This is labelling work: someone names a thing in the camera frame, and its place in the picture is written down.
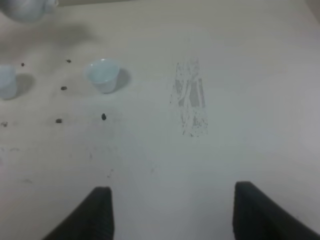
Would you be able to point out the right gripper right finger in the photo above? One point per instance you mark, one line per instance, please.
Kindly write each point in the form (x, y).
(257, 217)

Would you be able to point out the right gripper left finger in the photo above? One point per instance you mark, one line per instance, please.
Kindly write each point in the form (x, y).
(93, 219)

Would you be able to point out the light blue porcelain teapot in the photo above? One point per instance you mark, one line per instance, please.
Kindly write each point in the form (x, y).
(27, 11)

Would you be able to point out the right blue porcelain teacup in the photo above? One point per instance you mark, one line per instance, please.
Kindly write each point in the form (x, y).
(103, 74)

